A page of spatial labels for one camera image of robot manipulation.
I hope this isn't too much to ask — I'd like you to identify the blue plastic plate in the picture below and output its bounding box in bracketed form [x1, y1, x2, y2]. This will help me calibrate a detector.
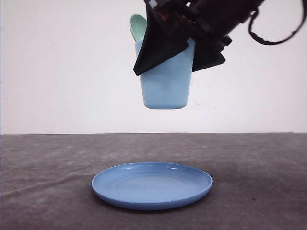
[91, 162, 213, 211]

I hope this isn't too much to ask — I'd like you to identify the mint green plastic spoon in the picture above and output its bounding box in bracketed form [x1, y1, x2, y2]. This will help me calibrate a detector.
[129, 14, 147, 42]

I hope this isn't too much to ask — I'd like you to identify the grey table mat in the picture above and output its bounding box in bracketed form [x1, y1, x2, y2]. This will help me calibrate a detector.
[0, 132, 307, 230]

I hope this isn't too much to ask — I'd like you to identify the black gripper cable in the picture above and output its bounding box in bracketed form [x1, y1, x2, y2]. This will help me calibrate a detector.
[248, 0, 306, 45]

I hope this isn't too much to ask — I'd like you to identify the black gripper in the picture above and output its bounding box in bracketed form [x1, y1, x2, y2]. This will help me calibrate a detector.
[133, 0, 260, 75]

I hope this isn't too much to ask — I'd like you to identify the light blue plastic cup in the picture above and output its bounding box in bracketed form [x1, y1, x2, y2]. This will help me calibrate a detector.
[140, 39, 195, 109]

